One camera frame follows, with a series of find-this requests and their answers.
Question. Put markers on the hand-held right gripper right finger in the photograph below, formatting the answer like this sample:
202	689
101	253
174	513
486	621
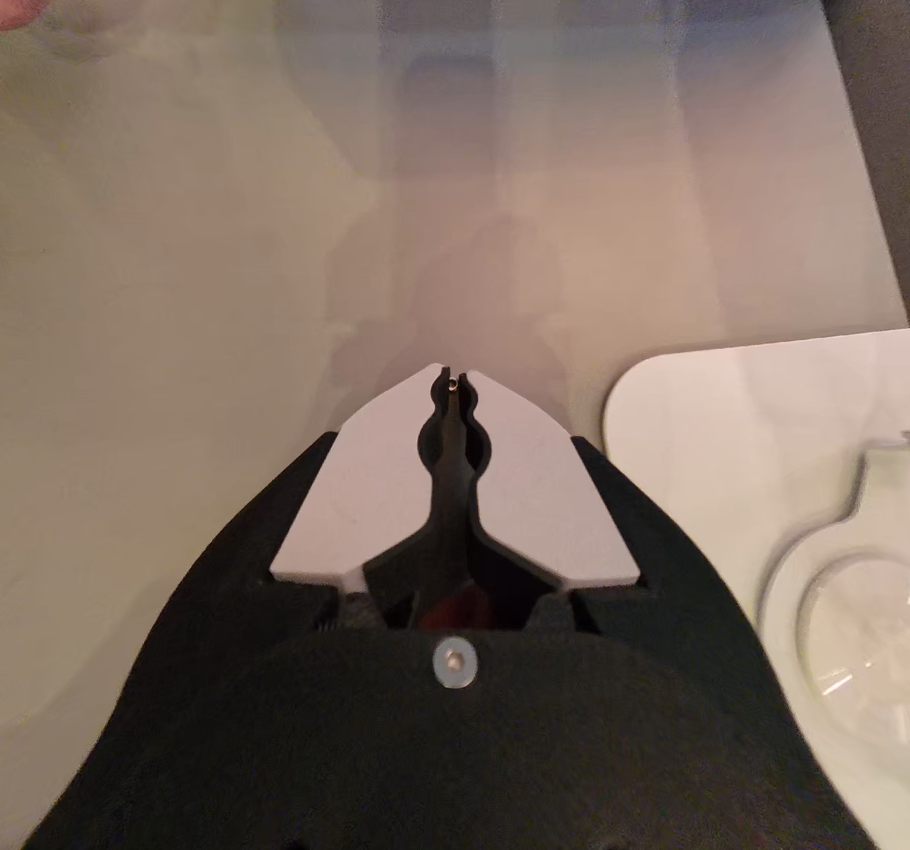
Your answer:
554	509

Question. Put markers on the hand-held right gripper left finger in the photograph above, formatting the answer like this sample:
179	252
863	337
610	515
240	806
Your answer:
355	509

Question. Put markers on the grey desk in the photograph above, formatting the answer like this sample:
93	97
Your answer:
213	224

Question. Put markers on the white metal stand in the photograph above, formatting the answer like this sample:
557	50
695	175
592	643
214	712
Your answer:
711	438

